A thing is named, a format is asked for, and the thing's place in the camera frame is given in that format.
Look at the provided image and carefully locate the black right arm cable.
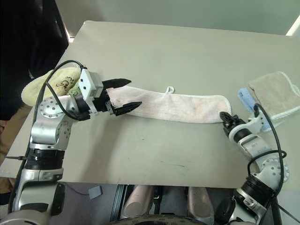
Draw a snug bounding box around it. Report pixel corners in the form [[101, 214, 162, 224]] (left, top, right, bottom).
[[247, 103, 300, 225]]

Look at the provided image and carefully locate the small grey box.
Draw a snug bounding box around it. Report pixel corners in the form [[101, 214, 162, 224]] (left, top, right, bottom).
[[88, 186, 103, 200]]

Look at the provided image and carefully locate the folded beige towel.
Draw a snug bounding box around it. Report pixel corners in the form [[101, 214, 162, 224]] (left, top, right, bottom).
[[247, 71, 300, 120]]

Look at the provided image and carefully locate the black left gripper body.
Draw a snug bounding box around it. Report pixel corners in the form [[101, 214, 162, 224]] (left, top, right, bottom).
[[93, 80, 116, 117]]

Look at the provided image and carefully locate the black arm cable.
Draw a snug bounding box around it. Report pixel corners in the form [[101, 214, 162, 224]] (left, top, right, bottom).
[[8, 60, 89, 215], [247, 103, 300, 225]]

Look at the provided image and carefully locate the folded blue towel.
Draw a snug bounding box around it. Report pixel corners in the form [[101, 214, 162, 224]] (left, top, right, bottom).
[[237, 87, 280, 132]]

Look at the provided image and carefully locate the black table frame leg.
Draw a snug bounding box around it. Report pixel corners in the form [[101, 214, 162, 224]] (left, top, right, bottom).
[[109, 184, 132, 220]]

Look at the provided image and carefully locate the long pink towel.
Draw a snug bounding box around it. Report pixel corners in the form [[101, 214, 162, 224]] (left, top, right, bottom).
[[105, 85, 233, 124]]

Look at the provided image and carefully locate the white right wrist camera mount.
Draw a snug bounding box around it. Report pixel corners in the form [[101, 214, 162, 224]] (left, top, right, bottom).
[[228, 109, 265, 143]]

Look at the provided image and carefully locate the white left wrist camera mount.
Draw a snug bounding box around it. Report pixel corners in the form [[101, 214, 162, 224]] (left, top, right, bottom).
[[78, 68, 104, 115]]

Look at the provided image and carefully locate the beige rounded shape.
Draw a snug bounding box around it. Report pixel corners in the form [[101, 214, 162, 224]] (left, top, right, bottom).
[[187, 186, 216, 221], [122, 185, 153, 218]]

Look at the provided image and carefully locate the person in black top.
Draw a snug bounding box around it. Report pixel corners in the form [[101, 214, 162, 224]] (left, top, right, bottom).
[[0, 0, 71, 195]]

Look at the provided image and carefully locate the black chair back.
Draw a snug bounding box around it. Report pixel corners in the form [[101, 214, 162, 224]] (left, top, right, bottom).
[[53, 0, 70, 51]]

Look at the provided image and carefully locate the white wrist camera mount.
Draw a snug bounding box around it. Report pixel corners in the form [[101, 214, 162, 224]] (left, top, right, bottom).
[[78, 68, 104, 115], [228, 109, 265, 143]]

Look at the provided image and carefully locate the thin dark floor cable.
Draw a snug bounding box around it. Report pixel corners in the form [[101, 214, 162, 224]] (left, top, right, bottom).
[[62, 182, 90, 196]]

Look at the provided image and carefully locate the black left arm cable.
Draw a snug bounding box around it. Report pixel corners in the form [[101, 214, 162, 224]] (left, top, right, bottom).
[[8, 60, 89, 215]]

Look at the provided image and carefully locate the yellow printed towel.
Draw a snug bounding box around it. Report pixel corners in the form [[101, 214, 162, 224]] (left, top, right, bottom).
[[21, 66, 83, 106]]

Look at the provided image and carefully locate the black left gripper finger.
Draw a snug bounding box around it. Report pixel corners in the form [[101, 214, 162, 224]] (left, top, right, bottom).
[[112, 101, 143, 117], [104, 78, 132, 90]]

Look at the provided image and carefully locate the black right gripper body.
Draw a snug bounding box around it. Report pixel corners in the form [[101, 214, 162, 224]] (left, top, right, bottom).
[[223, 114, 247, 137]]

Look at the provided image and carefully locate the white post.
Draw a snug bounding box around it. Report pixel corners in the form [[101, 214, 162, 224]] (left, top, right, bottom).
[[285, 13, 300, 37]]

